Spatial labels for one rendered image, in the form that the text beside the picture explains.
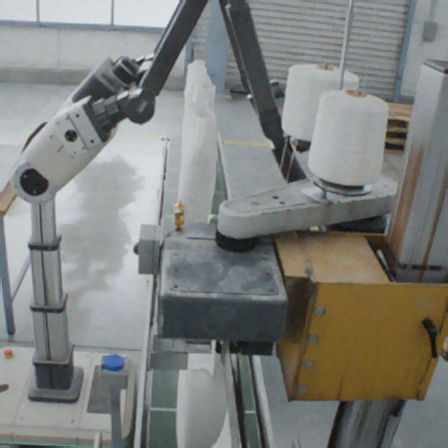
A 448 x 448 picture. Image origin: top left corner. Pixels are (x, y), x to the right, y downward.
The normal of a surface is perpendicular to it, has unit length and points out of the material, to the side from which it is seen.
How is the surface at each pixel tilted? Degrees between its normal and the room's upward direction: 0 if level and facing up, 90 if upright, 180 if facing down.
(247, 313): 90
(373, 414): 90
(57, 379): 90
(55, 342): 90
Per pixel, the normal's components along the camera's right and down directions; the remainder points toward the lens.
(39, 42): 0.06, 0.44
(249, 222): 0.47, 0.42
